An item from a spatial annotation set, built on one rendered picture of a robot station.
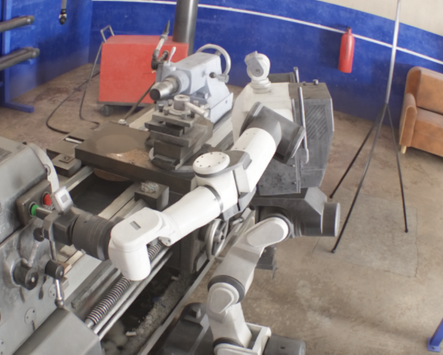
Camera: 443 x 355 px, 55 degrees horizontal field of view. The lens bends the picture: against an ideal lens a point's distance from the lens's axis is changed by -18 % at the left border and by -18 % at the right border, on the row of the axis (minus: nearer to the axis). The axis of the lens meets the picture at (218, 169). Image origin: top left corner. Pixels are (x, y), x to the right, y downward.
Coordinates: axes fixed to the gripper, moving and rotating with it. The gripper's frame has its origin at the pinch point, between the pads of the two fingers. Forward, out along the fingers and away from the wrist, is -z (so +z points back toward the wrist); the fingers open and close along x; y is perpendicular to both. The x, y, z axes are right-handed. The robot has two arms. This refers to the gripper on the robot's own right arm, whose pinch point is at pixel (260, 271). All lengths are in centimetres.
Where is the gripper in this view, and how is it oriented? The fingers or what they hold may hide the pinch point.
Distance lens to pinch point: 206.6
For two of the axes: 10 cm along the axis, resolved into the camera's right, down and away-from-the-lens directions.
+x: -9.9, -1.2, 0.7
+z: 0.8, -9.1, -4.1
